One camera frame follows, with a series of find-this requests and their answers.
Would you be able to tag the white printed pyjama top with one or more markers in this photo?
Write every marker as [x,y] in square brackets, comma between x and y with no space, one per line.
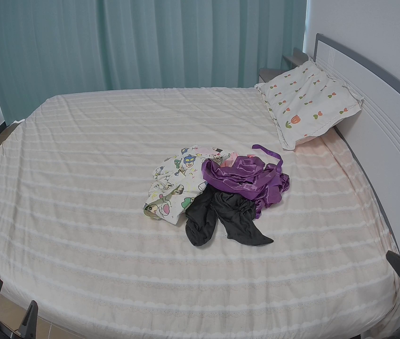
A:
[171,182]

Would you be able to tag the black T-shirt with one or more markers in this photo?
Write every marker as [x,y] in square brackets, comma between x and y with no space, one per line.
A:
[203,217]

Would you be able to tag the bed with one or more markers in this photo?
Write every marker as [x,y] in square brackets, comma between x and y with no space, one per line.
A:
[80,189]

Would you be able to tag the grey bedside table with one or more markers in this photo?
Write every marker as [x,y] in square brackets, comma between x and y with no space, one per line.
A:
[270,73]

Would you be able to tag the pink garment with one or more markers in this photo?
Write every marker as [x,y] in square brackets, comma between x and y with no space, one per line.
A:
[229,159]

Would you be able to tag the white printed pillow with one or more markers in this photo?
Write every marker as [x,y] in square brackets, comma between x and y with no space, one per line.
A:
[309,101]

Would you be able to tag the purple satin garment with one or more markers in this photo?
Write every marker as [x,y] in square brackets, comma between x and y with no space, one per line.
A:
[235,178]

